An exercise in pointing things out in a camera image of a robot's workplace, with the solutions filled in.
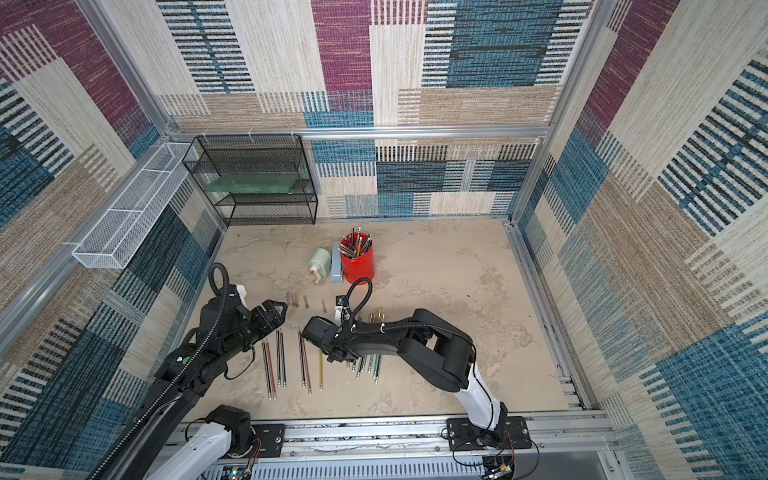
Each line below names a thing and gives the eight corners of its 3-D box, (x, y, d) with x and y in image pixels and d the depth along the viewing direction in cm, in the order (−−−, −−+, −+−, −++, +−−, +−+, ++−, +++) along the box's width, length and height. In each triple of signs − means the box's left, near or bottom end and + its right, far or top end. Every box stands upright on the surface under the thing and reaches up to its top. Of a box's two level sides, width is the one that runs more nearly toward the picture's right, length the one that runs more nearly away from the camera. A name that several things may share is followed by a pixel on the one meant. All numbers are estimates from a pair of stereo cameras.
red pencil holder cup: (344, 283, 104) (338, 254, 91) (346, 261, 110) (341, 231, 97) (374, 283, 104) (371, 253, 91) (374, 261, 110) (372, 231, 97)
